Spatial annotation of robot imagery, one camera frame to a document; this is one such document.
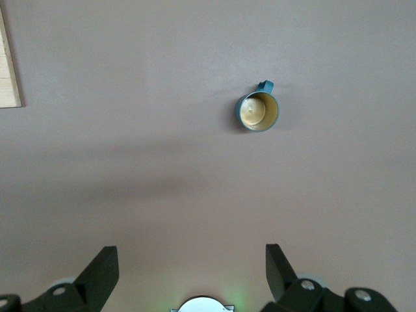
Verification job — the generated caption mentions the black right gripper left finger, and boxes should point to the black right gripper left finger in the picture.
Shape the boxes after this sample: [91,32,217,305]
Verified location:
[0,246,120,312]

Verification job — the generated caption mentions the wooden cutting board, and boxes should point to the wooden cutting board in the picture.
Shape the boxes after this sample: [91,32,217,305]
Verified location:
[0,6,23,109]

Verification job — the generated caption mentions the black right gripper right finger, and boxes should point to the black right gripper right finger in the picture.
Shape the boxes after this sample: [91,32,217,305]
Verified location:
[261,243,399,312]

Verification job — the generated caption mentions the teal cup yellow inside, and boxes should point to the teal cup yellow inside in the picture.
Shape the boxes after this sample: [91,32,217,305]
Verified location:
[233,79,281,133]

